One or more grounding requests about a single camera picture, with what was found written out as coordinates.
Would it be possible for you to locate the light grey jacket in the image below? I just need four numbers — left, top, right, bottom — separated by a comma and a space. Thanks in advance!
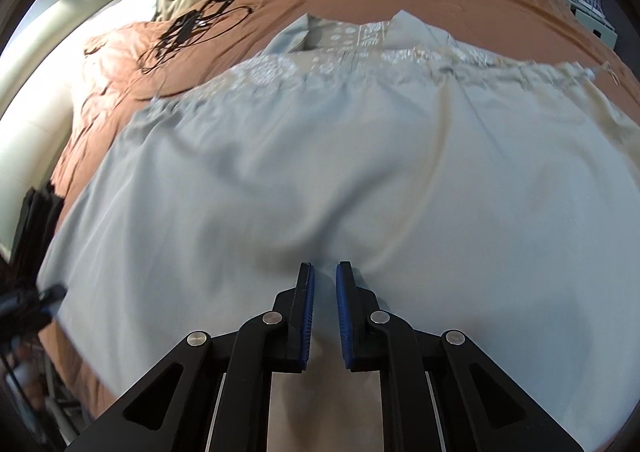
38, 12, 639, 451

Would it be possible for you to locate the folded black clothes stack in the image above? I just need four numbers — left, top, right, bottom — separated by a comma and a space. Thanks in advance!
9, 181, 64, 290

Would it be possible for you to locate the white padded headboard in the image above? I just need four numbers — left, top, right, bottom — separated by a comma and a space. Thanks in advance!
0, 0, 166, 253

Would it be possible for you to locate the brown bed cover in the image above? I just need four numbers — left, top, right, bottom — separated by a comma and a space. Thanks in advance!
52, 0, 639, 203

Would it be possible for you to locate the black cable bundle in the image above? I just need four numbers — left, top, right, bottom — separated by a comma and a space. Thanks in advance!
84, 0, 254, 77

